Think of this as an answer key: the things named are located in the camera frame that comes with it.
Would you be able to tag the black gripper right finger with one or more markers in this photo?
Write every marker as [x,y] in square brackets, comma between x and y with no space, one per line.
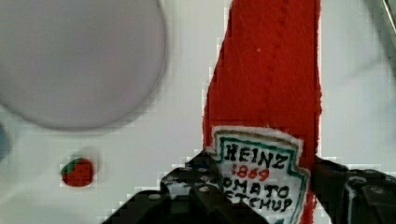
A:
[354,196]

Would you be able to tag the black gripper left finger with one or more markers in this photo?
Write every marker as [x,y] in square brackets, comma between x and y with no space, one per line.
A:
[191,194]

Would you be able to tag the red plush ketchup bottle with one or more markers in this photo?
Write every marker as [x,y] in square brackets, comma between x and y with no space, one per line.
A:
[263,107]

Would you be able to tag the small red strawberry toy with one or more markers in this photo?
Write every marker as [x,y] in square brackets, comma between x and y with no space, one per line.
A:
[78,173]

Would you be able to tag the lilac round plate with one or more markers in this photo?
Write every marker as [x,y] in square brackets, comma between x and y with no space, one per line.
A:
[80,64]

